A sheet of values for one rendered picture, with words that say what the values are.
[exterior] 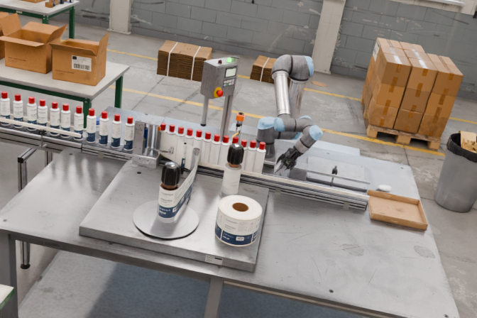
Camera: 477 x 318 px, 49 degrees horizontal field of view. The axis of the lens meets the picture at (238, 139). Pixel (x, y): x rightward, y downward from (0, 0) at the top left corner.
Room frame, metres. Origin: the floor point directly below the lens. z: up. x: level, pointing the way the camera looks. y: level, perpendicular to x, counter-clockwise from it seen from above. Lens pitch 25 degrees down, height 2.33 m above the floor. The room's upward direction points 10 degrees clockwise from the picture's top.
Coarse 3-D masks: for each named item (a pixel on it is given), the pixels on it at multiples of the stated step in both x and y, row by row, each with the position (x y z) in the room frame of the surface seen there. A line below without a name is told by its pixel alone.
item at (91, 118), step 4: (92, 112) 2.70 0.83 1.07; (88, 116) 2.70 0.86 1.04; (92, 116) 2.70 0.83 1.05; (96, 116) 2.72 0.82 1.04; (88, 120) 2.69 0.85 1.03; (92, 120) 2.69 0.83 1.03; (88, 124) 2.69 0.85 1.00; (92, 124) 2.69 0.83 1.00; (88, 128) 2.69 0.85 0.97; (92, 128) 2.69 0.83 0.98; (88, 132) 2.69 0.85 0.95; (92, 132) 2.69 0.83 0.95; (88, 136) 2.69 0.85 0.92; (92, 136) 2.69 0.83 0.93; (88, 140) 2.69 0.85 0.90; (92, 140) 2.69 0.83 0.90
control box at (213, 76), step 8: (208, 64) 2.69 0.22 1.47; (216, 64) 2.69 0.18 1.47; (224, 64) 2.71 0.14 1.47; (232, 64) 2.75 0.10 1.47; (208, 72) 2.68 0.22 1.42; (216, 72) 2.66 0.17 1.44; (224, 72) 2.70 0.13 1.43; (208, 80) 2.68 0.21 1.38; (216, 80) 2.66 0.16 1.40; (208, 88) 2.67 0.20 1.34; (216, 88) 2.67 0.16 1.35; (224, 88) 2.72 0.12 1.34; (232, 88) 2.77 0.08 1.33; (208, 96) 2.67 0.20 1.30; (216, 96) 2.67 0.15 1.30; (224, 96) 2.73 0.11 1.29
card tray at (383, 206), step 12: (372, 192) 2.72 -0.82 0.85; (384, 192) 2.71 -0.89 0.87; (372, 204) 2.61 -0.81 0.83; (384, 204) 2.63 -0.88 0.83; (396, 204) 2.66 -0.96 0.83; (408, 204) 2.68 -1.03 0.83; (420, 204) 2.65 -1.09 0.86; (372, 216) 2.46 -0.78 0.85; (384, 216) 2.46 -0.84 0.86; (396, 216) 2.52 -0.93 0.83; (408, 216) 2.54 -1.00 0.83; (420, 216) 2.57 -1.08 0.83; (420, 228) 2.44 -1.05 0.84
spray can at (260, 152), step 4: (260, 144) 2.64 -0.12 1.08; (264, 144) 2.63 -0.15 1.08; (260, 148) 2.63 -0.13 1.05; (264, 148) 2.64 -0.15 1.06; (256, 152) 2.64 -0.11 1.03; (260, 152) 2.62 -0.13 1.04; (264, 152) 2.63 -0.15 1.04; (256, 156) 2.63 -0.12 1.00; (260, 156) 2.62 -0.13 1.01; (264, 156) 2.64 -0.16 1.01; (256, 160) 2.63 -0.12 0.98; (260, 160) 2.62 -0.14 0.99; (256, 164) 2.63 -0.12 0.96; (260, 164) 2.62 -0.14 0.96; (256, 168) 2.62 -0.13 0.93; (260, 168) 2.62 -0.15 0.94; (256, 172) 2.62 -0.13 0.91; (260, 172) 2.63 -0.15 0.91
